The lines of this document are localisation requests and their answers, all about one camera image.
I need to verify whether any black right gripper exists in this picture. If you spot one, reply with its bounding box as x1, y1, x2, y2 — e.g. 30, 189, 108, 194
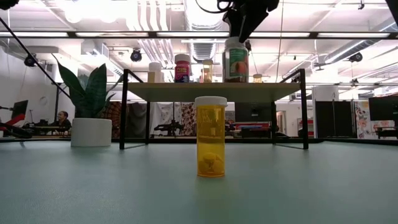
223, 0, 280, 44

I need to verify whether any green labelled jar white lid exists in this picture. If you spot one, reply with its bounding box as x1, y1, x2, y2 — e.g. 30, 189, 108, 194
221, 36, 249, 83

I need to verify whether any pink labelled bottle white cap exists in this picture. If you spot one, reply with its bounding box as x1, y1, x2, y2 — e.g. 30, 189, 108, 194
174, 54, 192, 83

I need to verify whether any white plastic bottle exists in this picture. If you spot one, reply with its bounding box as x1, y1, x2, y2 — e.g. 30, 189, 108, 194
148, 62, 163, 83

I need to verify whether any amber pill vial white cap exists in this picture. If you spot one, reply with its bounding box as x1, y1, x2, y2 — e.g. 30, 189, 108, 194
194, 96, 228, 179

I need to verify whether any wooden shelf with black legs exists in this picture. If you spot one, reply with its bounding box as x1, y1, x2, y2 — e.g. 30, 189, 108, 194
119, 68, 310, 151

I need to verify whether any red background table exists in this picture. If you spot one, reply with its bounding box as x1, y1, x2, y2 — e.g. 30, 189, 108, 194
228, 121, 272, 139

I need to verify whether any floral patterned cloth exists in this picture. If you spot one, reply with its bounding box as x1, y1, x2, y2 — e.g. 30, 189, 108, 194
181, 103, 197, 136

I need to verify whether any black cabinet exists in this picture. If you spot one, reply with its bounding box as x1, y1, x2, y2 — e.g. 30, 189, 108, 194
314, 100, 355, 139

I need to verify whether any floral patterned panel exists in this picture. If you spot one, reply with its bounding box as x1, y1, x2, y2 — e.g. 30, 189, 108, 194
354, 100, 371, 139

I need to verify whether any green table mat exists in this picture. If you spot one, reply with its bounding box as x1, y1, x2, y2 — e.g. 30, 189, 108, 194
0, 141, 398, 224

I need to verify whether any snake plant in white pot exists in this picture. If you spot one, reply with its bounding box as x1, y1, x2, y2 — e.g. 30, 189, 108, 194
51, 53, 124, 148

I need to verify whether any person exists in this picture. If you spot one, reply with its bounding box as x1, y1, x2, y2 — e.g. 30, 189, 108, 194
51, 111, 72, 131

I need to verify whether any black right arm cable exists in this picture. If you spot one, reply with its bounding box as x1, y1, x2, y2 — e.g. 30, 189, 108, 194
195, 0, 233, 14

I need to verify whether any black overhead frame bar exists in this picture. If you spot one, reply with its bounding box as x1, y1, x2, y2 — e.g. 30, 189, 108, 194
0, 30, 398, 39

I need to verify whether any black metal table frame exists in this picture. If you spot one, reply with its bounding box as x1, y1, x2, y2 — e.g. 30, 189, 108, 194
0, 136, 398, 144

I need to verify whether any black diagonal frame strut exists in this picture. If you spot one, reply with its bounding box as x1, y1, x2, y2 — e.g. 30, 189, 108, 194
0, 17, 72, 99

